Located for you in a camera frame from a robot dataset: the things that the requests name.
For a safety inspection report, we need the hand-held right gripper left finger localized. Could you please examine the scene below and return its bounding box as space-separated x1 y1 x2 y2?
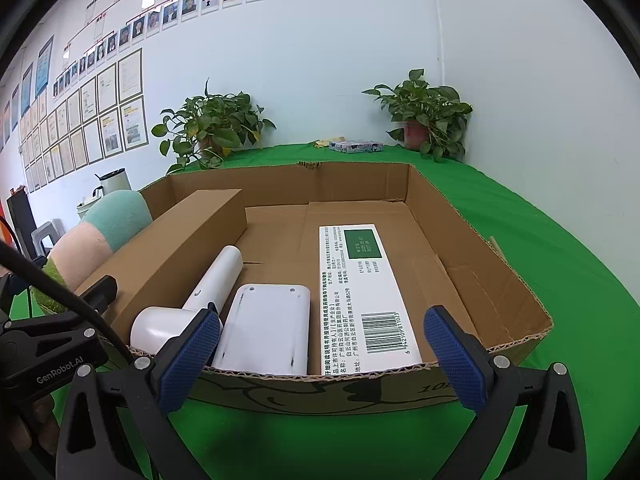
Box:
56 307 222 480

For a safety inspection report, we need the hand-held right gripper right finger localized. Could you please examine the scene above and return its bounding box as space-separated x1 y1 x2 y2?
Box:
422 305 588 480

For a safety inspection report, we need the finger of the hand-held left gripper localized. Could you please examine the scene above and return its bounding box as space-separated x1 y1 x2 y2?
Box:
72 275 119 313
0 255 52 311

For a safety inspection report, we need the white hair dryer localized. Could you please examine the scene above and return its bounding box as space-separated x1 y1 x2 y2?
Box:
130 245 244 356

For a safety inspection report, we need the white plastic device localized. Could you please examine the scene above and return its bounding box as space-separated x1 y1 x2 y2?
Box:
211 283 311 376

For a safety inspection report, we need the long brown cardboard box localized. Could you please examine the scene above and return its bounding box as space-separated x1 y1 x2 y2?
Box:
75 188 248 348

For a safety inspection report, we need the white and green medicine box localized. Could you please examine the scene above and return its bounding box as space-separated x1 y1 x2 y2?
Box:
318 223 438 376

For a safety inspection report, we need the large cardboard box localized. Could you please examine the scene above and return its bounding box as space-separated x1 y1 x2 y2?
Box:
75 161 555 417

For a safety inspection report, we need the person's left hand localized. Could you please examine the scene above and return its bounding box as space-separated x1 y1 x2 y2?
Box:
7 392 63 456

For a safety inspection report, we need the grey plastic stool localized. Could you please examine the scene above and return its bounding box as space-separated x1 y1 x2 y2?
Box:
31 220 66 256

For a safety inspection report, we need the black cabinet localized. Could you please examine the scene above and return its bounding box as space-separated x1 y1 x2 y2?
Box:
6 191 37 256

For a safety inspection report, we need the person's arm pastel sleeve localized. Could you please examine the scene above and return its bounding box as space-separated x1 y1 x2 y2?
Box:
30 190 153 316

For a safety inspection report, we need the white kettle with black lid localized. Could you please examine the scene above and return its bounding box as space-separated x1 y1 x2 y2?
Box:
95 167 132 196

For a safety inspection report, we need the bushy potted plant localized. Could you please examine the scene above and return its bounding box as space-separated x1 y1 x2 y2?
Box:
152 77 277 175

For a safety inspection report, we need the patterned tissue packet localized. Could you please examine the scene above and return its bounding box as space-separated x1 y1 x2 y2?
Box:
329 140 383 154

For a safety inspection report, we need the potted plant in red pot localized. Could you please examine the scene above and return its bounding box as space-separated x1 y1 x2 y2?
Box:
362 68 473 163

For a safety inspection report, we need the wall of framed certificates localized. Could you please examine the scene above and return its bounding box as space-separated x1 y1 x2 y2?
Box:
0 47 150 196

